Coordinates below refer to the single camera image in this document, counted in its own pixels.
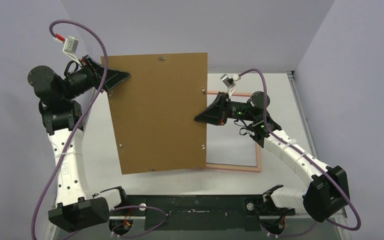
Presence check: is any aluminium front rail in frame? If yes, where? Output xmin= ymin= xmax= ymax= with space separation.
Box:
xmin=48 ymin=195 xmax=348 ymax=220

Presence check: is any pink wooden picture frame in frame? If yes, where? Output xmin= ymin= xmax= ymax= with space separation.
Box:
xmin=195 ymin=89 xmax=263 ymax=173

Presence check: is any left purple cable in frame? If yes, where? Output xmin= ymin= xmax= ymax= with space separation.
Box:
xmin=30 ymin=19 xmax=169 ymax=240

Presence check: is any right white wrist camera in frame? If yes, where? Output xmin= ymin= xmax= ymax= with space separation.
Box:
xmin=220 ymin=73 xmax=241 ymax=98

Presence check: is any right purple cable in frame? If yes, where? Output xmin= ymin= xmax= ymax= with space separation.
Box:
xmin=236 ymin=68 xmax=362 ymax=239

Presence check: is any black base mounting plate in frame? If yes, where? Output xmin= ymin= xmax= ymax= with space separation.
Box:
xmin=108 ymin=194 xmax=296 ymax=235

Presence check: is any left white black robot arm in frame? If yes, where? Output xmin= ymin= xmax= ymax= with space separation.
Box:
xmin=27 ymin=55 xmax=130 ymax=233

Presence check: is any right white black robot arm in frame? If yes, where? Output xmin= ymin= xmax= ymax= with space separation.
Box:
xmin=194 ymin=91 xmax=350 ymax=223

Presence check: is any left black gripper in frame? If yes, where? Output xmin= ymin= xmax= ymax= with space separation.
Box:
xmin=62 ymin=54 xmax=132 ymax=100

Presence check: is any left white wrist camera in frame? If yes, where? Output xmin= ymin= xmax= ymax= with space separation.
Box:
xmin=54 ymin=33 xmax=81 ymax=65

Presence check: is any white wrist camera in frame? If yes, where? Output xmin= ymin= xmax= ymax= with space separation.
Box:
xmin=54 ymin=33 xmax=81 ymax=65
xmin=220 ymin=73 xmax=241 ymax=98

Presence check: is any purple cable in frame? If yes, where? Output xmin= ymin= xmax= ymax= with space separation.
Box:
xmin=236 ymin=68 xmax=362 ymax=239
xmin=30 ymin=19 xmax=169 ymax=240

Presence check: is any brown cardboard backing board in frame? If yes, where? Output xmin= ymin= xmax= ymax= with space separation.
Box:
xmin=108 ymin=52 xmax=208 ymax=175

